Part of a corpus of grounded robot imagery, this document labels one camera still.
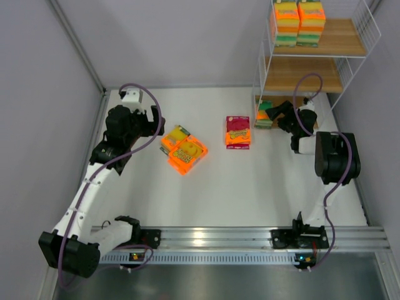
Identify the green sponge orange pack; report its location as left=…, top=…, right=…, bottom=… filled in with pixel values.
left=254, top=99, right=273, bottom=129

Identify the Sponge Daddy yellow sponge box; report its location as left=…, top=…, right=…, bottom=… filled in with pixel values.
left=160, top=125, right=191, bottom=155

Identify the Scrub Daddy orange box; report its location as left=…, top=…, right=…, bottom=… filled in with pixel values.
left=167, top=135, right=208, bottom=176

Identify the yellow sponge pack green box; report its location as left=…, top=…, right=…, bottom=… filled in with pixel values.
left=270, top=1, right=300, bottom=48

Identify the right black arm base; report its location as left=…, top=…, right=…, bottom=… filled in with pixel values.
left=271, top=212, right=329, bottom=249

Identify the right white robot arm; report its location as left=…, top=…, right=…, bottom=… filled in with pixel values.
left=265, top=101, right=361, bottom=249

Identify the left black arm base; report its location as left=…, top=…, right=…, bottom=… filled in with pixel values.
left=139, top=229, right=161, bottom=249

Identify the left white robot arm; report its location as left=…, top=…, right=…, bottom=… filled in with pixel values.
left=38, top=104, right=165, bottom=278

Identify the bottom wooden shelf board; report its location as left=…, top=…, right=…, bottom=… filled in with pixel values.
left=255, top=96, right=318, bottom=129

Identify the wooden shelf board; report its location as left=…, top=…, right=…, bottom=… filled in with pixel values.
left=274, top=19, right=367, bottom=57
left=255, top=96, right=318, bottom=129
left=264, top=56, right=343, bottom=93

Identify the middle wooden shelf board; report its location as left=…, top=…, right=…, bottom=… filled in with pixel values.
left=264, top=56, right=343, bottom=93

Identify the top wooden shelf board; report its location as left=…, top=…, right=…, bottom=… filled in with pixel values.
left=274, top=19, right=367, bottom=57

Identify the pink Scrub Mommy box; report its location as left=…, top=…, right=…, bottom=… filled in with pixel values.
left=225, top=116, right=251, bottom=150

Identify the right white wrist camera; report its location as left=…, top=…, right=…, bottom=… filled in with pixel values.
left=299, top=97, right=315, bottom=111

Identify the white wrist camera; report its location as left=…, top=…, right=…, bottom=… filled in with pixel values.
left=121, top=88, right=144, bottom=114
left=299, top=97, right=315, bottom=111

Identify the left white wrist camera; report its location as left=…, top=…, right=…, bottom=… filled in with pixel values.
left=121, top=88, right=144, bottom=114

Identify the white wire shelf frame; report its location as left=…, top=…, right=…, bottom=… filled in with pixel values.
left=252, top=1, right=381, bottom=101

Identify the corner aluminium frame post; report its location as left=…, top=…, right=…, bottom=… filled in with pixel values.
left=45, top=0, right=106, bottom=94

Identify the slotted grey cable duct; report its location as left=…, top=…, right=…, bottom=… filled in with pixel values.
left=100, top=251, right=314, bottom=266

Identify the aluminium mounting rail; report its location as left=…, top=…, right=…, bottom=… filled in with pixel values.
left=143, top=226, right=390, bottom=252

